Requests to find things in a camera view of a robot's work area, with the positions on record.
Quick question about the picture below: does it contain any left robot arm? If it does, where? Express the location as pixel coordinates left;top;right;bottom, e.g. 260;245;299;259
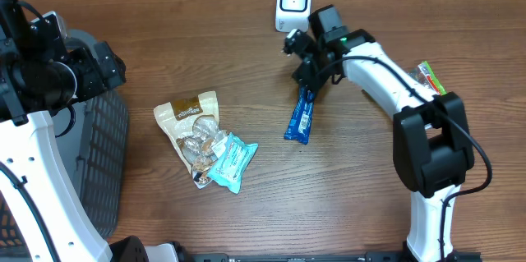
1;0;181;261

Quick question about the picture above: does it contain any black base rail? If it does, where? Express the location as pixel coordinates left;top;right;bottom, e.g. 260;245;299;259
188;249;482;262

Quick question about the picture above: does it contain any teal snack packet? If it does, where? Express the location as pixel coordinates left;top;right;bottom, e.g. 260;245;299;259
207;133;258;194

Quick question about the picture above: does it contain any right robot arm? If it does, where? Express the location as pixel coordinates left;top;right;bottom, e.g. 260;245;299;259
284;5;474;261

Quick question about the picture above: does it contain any grey plastic shopping basket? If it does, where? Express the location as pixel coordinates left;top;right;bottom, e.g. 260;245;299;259
1;30;129;261

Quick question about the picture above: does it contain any green gummy candy bag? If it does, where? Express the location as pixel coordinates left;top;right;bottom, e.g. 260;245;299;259
409;61;447;95

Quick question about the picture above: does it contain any blue cookie packet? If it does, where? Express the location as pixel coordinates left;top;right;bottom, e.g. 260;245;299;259
284;87;315;145

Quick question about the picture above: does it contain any beige mushroom snack bag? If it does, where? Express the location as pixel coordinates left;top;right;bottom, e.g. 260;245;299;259
154;91;228;189

